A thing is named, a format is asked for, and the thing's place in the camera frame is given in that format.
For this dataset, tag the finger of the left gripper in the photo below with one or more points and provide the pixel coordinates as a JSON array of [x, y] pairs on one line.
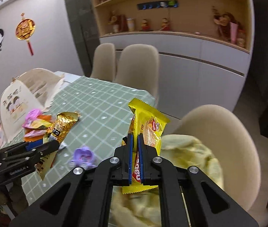
[[20, 148], [29, 159]]

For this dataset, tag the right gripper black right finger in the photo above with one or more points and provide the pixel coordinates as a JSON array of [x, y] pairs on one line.
[[188, 197]]

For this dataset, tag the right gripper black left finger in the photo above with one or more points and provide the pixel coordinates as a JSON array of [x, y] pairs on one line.
[[82, 197]]

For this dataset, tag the pink yellow chip bag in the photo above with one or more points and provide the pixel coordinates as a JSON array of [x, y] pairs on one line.
[[33, 114]]

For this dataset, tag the red gold snack packet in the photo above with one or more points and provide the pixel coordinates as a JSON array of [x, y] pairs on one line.
[[57, 131]]

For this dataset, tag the yellow wafer snack packet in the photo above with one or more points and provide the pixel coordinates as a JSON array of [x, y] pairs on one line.
[[147, 126]]

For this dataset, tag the yellow green trash bag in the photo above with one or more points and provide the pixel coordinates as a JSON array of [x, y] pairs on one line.
[[143, 209]]

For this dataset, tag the orange snack bag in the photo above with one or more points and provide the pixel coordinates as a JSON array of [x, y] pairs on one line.
[[35, 128]]

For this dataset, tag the purple toy figure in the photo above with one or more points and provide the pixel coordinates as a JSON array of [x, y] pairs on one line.
[[83, 157]]

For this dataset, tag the cream cartoon print cushion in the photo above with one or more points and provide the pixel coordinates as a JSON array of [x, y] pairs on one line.
[[34, 89]]

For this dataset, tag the beige near chair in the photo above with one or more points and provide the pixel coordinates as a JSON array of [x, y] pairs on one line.
[[226, 136]]

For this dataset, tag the green grid tablecloth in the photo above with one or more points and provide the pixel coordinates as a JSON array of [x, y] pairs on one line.
[[104, 120]]

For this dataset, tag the beige chair far left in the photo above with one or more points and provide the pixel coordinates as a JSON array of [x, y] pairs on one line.
[[104, 62]]

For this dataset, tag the red gold wall ornament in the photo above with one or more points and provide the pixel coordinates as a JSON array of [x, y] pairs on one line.
[[24, 30]]

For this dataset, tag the wooden wall shelf unit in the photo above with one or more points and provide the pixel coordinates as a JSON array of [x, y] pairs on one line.
[[229, 22]]

